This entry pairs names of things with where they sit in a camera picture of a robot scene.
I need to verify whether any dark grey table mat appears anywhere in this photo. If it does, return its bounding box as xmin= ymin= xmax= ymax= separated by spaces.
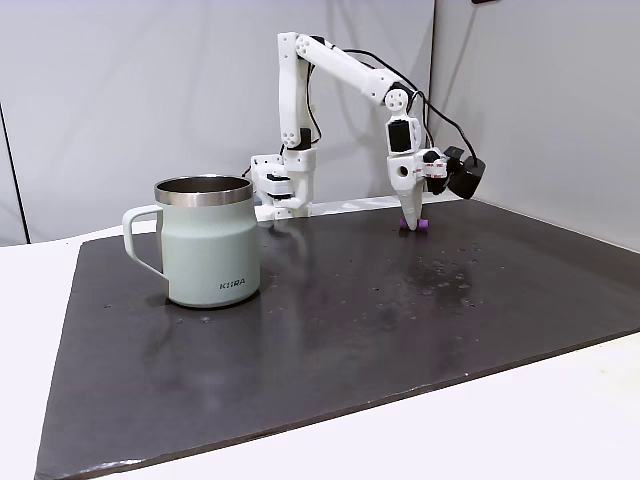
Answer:
xmin=33 ymin=198 xmax=640 ymax=480

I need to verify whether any mint green steel mug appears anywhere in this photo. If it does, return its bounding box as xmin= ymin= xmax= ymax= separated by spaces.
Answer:
xmin=121 ymin=174 xmax=262 ymax=309

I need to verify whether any black camera box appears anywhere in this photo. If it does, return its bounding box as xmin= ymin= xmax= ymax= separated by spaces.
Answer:
xmin=443 ymin=145 xmax=489 ymax=201

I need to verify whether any black camera cable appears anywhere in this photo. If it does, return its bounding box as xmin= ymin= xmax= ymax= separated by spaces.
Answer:
xmin=343 ymin=48 xmax=479 ymax=164

